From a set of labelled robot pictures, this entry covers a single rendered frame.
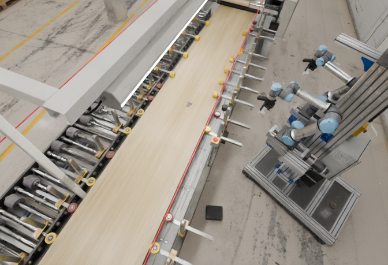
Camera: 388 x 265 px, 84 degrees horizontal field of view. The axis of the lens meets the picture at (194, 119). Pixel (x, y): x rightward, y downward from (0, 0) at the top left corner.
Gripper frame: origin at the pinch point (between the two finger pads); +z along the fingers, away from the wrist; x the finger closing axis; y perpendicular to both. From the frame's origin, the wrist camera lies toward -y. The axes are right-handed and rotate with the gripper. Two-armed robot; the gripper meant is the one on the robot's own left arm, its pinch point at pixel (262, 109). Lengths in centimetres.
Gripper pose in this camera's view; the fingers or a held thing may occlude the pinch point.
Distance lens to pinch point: 218.8
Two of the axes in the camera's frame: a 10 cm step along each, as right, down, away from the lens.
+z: -0.6, 5.9, 8.1
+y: 6.9, 6.1, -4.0
